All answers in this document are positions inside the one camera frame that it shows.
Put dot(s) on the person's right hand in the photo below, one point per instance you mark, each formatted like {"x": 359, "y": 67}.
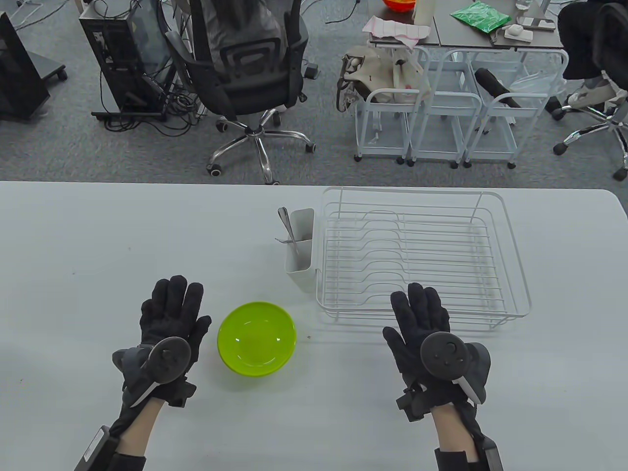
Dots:
{"x": 417, "y": 338}

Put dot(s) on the person's left hand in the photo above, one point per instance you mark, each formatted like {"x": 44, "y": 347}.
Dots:
{"x": 164, "y": 319}

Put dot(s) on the person's right thumb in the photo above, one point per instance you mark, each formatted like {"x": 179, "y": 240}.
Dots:
{"x": 393, "y": 341}

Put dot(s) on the person's left middle finger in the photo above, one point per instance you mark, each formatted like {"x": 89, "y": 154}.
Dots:
{"x": 177, "y": 295}

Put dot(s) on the person's left little finger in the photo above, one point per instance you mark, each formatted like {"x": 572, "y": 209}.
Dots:
{"x": 146, "y": 316}

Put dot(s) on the person's right middle finger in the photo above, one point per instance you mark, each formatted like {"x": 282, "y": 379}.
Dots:
{"x": 417, "y": 301}

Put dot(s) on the person's left thumb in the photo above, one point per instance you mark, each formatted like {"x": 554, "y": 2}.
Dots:
{"x": 203, "y": 332}

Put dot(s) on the person's right little finger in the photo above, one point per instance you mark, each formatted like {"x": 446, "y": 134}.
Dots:
{"x": 444, "y": 320}

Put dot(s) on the person's right forearm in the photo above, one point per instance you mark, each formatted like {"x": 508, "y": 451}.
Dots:
{"x": 454, "y": 436}

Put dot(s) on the person's left forearm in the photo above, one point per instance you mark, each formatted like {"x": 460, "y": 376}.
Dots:
{"x": 137, "y": 431}

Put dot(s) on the grey glove-mounted controller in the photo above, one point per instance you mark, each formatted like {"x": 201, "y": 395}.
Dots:
{"x": 444, "y": 355}
{"x": 169, "y": 359}

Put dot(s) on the green plastic bowl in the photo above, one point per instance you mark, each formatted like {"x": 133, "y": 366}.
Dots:
{"x": 256, "y": 338}

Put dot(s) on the white cutlery holder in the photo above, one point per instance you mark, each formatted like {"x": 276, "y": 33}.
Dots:
{"x": 300, "y": 265}

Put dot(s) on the metal spoon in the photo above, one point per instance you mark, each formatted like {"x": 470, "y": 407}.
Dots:
{"x": 287, "y": 225}

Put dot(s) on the small white metal cart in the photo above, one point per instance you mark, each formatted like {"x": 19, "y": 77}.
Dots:
{"x": 382, "y": 147}

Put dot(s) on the black folded umbrella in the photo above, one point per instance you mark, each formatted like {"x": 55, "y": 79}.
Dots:
{"x": 493, "y": 86}

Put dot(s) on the beige fabric bag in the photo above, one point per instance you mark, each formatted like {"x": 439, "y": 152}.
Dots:
{"x": 378, "y": 73}

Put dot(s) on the black mesh office chair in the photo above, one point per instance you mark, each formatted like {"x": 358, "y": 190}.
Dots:
{"x": 245, "y": 73}

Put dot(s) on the black computer tower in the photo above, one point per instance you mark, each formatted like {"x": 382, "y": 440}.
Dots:
{"x": 122, "y": 54}

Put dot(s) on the clear plastic bag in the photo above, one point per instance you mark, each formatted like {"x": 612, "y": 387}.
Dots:
{"x": 537, "y": 84}

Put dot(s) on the office chair with chrome base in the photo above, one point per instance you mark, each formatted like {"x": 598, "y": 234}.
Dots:
{"x": 598, "y": 117}

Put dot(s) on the dark grey desk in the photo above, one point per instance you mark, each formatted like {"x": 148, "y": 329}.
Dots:
{"x": 456, "y": 37}

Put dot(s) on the pink and white cloth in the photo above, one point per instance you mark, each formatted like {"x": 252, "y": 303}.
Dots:
{"x": 397, "y": 30}

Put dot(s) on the black monitor on wheeled stand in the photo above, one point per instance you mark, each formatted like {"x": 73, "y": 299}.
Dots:
{"x": 19, "y": 73}

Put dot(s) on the small white device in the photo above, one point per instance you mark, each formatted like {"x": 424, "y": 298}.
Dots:
{"x": 517, "y": 32}

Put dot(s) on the green plastic bag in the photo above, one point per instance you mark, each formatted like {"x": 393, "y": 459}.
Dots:
{"x": 481, "y": 15}

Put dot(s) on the orange bowl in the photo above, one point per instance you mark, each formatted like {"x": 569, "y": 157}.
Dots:
{"x": 398, "y": 5}

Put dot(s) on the black jacket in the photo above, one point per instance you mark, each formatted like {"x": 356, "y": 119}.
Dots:
{"x": 593, "y": 39}

